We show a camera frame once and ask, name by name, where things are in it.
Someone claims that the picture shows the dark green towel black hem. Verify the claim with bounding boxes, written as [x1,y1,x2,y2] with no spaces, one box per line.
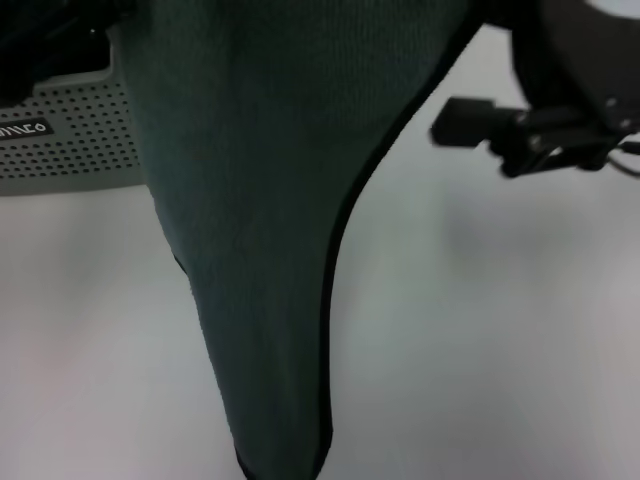
[113,0,484,480]

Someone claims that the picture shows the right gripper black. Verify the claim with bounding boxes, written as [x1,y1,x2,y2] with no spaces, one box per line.
[430,0,640,179]

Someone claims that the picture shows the gray-green perforated storage box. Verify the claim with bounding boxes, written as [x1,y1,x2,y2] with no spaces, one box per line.
[0,24,150,197]

